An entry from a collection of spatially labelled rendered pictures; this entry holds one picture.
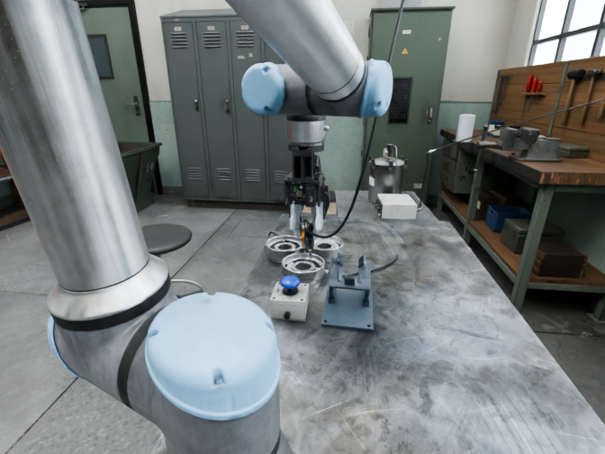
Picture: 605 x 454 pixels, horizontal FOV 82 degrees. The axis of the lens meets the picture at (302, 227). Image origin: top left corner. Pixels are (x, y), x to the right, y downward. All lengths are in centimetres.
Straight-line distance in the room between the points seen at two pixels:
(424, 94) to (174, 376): 356
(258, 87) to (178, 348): 38
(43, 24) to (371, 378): 57
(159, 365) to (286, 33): 31
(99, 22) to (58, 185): 455
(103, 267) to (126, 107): 440
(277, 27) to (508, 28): 400
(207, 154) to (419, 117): 218
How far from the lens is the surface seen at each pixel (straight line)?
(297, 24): 37
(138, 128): 470
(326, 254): 91
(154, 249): 157
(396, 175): 175
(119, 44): 474
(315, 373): 61
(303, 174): 67
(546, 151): 239
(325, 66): 42
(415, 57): 371
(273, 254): 92
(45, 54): 33
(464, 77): 417
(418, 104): 371
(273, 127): 357
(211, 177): 388
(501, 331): 79
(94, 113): 35
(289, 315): 70
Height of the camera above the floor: 123
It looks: 22 degrees down
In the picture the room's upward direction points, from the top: straight up
